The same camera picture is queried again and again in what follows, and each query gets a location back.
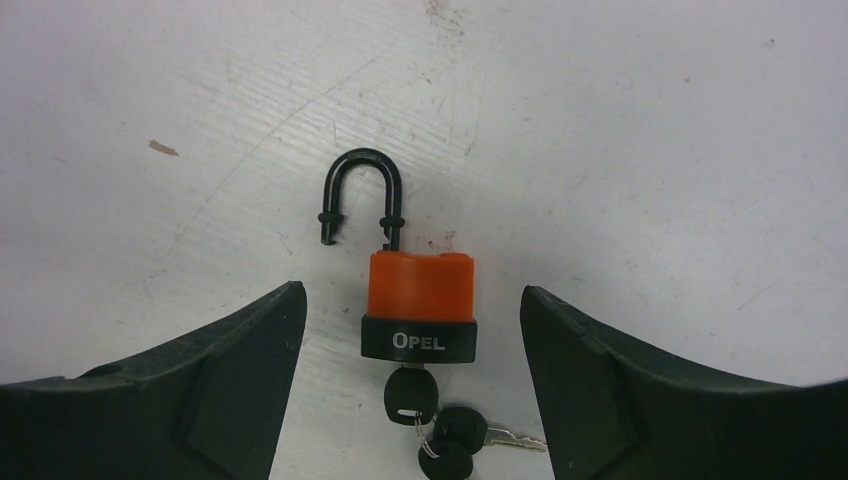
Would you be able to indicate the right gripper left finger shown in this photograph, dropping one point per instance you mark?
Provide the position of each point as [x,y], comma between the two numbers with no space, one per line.
[209,404]

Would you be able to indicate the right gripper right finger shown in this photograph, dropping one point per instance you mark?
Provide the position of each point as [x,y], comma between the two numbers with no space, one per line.
[615,407]

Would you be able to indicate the black keys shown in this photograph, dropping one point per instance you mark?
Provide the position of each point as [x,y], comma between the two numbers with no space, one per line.
[448,436]

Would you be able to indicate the orange black padlock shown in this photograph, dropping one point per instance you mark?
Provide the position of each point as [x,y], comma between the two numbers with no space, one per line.
[420,307]

